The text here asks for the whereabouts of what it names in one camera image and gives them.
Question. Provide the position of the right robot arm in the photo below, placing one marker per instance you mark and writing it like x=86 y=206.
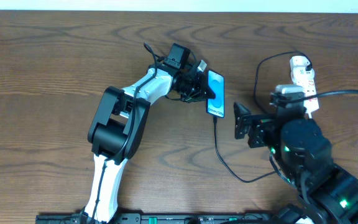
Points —
x=302 y=157

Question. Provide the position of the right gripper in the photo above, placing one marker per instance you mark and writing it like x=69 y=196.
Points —
x=254 y=128

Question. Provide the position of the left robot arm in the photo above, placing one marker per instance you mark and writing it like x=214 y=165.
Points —
x=118 y=125

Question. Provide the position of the blue Galaxy smartphone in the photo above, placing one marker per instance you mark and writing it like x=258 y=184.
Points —
x=215 y=105

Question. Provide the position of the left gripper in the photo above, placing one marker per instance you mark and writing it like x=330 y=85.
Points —
x=199 y=86

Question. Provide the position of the white power strip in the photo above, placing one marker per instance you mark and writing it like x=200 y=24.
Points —
x=308 y=86

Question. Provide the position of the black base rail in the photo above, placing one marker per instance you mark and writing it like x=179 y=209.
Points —
x=137 y=218

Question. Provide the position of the white charger adapter plug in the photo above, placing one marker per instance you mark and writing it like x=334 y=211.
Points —
x=300 y=74

